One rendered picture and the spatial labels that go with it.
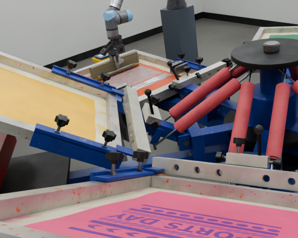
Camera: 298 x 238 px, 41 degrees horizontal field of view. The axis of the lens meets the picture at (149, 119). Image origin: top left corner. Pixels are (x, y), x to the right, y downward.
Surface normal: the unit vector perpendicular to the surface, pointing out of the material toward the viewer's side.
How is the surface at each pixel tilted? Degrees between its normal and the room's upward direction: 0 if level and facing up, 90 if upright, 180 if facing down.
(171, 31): 90
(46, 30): 90
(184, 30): 90
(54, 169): 0
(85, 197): 90
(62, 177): 0
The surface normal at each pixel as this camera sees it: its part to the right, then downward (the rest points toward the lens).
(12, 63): 0.12, 0.44
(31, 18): 0.59, 0.29
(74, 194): 0.91, 0.07
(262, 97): -0.14, -0.88
